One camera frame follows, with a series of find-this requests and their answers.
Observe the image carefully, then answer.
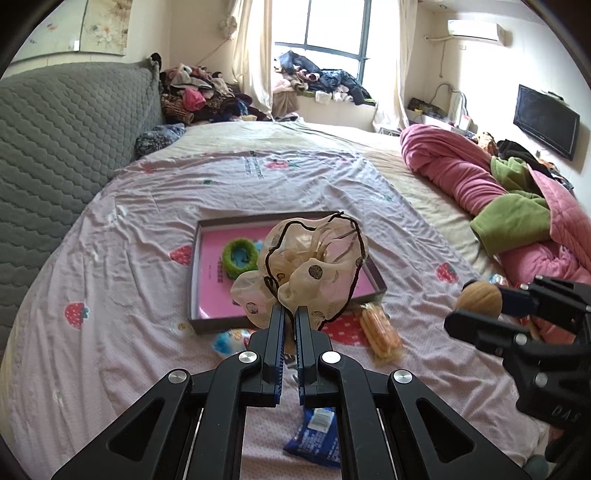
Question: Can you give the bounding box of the cream polka-dot scrunchie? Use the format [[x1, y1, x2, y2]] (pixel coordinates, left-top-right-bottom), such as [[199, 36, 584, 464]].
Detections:
[[229, 211, 370, 330]]

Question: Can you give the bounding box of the dark clothes pile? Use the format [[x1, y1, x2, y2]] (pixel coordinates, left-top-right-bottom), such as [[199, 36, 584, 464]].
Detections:
[[496, 137, 573, 185]]

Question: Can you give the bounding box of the white air conditioner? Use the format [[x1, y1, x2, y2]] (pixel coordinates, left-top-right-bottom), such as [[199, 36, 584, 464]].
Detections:
[[447, 18, 513, 47]]

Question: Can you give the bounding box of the grey box with pink bottom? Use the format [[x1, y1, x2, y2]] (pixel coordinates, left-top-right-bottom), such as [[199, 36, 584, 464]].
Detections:
[[187, 211, 387, 335]]

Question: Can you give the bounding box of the strawberry print bed sheet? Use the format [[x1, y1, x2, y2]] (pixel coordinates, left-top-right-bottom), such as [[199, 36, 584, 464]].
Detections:
[[0, 117, 550, 480]]

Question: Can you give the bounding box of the pink quilt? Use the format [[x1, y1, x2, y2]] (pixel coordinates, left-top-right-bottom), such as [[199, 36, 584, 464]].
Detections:
[[399, 124, 591, 344]]

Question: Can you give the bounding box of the cream curtain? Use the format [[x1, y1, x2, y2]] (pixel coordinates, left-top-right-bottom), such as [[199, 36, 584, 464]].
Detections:
[[228, 0, 277, 121], [369, 0, 419, 132]]

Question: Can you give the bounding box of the window with dark frame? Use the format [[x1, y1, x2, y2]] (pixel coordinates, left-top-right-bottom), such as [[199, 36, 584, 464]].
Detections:
[[274, 0, 372, 81]]

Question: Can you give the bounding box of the green fleece blanket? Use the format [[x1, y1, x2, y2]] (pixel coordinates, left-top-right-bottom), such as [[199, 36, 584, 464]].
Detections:
[[470, 157, 555, 257]]

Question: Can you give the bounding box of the dark patterned pillow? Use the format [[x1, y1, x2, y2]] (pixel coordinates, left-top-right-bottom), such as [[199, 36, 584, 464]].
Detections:
[[135, 124, 186, 158]]

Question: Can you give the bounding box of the yellow snack packet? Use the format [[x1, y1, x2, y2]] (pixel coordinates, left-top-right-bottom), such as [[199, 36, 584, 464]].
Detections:
[[358, 302, 404, 363]]

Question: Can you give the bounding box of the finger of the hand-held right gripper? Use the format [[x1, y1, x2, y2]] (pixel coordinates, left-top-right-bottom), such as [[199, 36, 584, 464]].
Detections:
[[444, 309, 533, 361], [501, 276, 591, 333]]

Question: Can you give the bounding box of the black flat television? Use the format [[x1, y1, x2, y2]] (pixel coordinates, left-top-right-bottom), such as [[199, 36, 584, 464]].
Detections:
[[513, 84, 581, 161]]

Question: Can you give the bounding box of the blue snack packet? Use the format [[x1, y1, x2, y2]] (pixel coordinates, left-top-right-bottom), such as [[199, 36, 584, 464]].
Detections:
[[283, 406, 342, 469]]

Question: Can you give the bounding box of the green fuzzy hair scrunchie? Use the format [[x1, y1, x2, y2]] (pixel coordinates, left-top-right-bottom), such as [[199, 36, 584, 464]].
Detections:
[[222, 236, 264, 279]]

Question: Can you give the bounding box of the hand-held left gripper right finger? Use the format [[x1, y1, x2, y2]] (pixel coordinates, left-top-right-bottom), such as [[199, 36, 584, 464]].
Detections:
[[294, 305, 532, 480]]

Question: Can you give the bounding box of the white upright appliance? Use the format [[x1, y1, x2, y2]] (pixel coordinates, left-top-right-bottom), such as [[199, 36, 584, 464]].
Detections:
[[449, 90, 466, 127]]

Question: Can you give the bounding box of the beige cloth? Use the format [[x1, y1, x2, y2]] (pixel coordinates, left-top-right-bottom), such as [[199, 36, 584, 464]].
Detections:
[[272, 90, 301, 118]]

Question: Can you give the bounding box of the brown walnut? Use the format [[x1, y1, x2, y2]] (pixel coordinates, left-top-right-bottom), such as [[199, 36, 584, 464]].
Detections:
[[457, 281, 503, 319]]

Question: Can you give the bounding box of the dark desk object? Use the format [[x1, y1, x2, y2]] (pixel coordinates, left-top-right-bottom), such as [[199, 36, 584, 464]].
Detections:
[[409, 97, 444, 116]]

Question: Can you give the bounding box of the pile of mixed clothes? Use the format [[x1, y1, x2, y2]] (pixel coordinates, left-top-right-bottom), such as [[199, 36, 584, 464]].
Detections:
[[148, 53, 273, 125]]

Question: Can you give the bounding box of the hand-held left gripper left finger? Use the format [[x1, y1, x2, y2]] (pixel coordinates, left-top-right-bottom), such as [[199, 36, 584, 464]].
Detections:
[[51, 305, 287, 480]]

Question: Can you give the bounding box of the grey quilted headboard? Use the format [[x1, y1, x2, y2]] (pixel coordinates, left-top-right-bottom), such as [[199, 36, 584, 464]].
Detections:
[[0, 62, 164, 352]]

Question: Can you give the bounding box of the floral wall painting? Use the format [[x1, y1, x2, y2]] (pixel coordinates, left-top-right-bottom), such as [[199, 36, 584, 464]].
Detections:
[[9, 0, 127, 63]]

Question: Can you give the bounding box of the clothes heap on windowsill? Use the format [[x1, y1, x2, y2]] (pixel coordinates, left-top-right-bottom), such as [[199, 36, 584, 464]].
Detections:
[[272, 50, 372, 106]]

